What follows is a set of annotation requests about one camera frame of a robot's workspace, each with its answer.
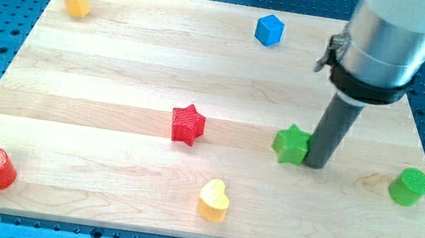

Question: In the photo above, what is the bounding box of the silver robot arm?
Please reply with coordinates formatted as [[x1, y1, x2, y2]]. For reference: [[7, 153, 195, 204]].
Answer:
[[339, 0, 425, 88]]

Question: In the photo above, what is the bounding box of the red star block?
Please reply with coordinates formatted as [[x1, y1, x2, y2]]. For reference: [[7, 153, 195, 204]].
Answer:
[[171, 104, 206, 146]]

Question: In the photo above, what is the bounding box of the green star block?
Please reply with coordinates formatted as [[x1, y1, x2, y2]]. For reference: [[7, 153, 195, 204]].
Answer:
[[271, 124, 311, 165]]

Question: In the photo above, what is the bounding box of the yellow heart block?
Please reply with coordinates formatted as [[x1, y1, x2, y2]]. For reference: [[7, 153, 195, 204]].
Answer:
[[197, 179, 230, 223]]

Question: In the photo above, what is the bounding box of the wooden board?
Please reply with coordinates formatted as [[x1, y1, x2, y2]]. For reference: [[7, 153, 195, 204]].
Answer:
[[0, 0, 425, 238]]

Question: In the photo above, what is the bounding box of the blue cube block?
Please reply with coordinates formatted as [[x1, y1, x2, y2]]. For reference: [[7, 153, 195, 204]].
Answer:
[[254, 14, 285, 47]]

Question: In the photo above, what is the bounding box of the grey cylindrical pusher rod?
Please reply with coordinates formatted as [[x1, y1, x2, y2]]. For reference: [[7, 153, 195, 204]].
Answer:
[[304, 92, 366, 170]]

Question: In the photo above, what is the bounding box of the yellow hexagon block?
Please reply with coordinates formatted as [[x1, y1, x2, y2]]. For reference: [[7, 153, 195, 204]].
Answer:
[[65, 0, 91, 18]]

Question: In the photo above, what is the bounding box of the green cylinder block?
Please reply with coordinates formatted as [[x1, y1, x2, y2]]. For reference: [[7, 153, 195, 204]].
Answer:
[[388, 167, 425, 206]]

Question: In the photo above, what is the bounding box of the black clamp ring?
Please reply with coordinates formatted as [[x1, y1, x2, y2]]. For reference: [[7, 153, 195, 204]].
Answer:
[[310, 29, 419, 111]]

